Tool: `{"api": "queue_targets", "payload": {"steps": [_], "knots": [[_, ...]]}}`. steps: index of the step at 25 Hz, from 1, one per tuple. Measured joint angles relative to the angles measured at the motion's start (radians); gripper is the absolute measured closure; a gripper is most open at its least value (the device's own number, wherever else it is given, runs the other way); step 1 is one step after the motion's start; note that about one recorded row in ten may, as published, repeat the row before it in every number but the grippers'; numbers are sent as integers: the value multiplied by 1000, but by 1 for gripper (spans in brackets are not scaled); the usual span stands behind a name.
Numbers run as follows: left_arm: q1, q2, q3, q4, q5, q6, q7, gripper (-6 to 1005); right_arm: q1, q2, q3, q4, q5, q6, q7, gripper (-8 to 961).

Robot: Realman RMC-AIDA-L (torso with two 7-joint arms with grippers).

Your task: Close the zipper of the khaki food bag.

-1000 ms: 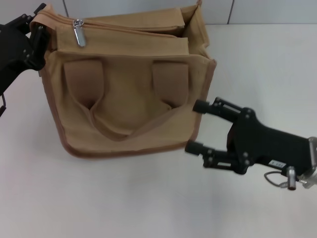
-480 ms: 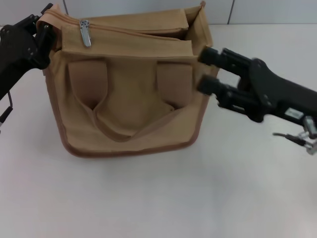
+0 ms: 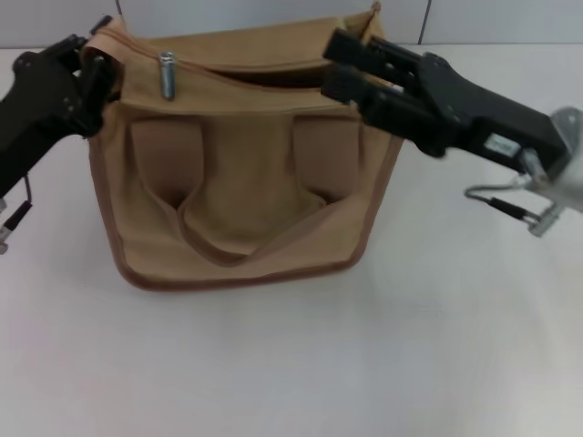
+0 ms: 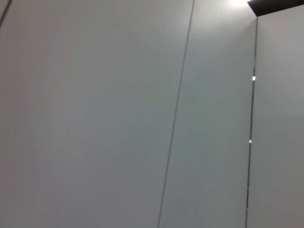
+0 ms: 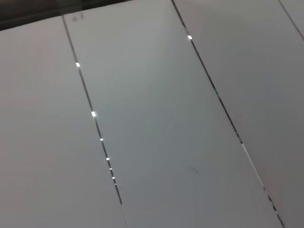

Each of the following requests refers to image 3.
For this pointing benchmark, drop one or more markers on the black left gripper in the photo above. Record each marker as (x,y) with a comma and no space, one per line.
(41,100)

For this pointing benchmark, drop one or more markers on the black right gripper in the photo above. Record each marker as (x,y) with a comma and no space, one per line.
(492,118)

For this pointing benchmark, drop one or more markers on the silver metal zipper pull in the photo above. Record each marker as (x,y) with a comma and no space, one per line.
(166,77)

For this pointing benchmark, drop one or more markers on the khaki fabric food bag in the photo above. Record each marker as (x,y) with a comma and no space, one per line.
(246,182)

